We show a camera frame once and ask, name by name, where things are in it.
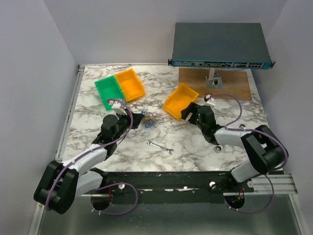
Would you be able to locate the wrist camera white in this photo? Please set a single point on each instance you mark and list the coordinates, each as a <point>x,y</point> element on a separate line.
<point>118,106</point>
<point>209,100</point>

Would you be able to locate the yellow bin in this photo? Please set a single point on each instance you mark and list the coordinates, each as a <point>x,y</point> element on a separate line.
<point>179,100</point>
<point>131,86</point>

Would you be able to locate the silver ratchet wrench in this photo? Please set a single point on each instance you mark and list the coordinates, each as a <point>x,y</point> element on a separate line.
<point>218,148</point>

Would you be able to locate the silver open-end wrench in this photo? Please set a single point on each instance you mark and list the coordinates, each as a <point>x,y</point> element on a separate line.
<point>168,150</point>

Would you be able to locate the aluminium table frame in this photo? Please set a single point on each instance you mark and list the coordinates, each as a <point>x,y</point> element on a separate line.
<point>265,211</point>

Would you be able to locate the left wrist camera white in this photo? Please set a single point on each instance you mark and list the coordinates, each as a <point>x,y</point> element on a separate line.
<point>118,106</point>

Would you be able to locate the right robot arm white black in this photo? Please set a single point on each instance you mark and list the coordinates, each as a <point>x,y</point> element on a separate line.
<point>265,152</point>

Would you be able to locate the wooden base board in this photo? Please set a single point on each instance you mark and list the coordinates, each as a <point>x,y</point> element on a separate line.
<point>234,82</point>

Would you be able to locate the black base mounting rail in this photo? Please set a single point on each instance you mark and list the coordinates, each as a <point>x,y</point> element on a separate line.
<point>174,187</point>

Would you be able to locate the blue network switch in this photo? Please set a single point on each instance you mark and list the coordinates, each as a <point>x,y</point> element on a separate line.
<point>220,45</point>

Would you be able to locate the green plastic bin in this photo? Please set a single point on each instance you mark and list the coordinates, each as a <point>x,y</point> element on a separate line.
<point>108,88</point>

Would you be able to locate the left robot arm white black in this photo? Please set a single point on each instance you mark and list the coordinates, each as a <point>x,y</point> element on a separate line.
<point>62,182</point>

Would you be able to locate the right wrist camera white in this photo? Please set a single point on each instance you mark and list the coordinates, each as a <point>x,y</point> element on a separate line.
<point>209,100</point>

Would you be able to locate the metal switch stand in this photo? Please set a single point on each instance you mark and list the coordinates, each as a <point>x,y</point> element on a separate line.
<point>213,80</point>

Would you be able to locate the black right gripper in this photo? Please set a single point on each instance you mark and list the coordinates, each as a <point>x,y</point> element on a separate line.
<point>190,108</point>

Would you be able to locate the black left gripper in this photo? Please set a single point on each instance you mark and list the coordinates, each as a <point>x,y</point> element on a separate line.
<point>137,118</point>

